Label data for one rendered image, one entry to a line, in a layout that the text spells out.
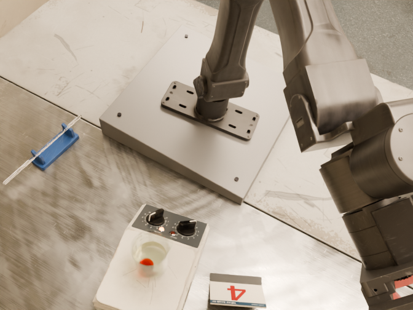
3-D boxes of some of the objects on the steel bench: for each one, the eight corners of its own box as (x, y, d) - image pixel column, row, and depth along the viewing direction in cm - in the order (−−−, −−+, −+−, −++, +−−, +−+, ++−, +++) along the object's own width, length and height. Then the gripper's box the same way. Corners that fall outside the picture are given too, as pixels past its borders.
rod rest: (67, 130, 86) (64, 119, 83) (80, 138, 85) (77, 127, 82) (31, 162, 81) (26, 152, 78) (43, 171, 80) (39, 161, 77)
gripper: (340, 208, 47) (402, 341, 45) (326, 226, 34) (413, 416, 32) (399, 185, 45) (469, 323, 42) (409, 195, 32) (511, 396, 29)
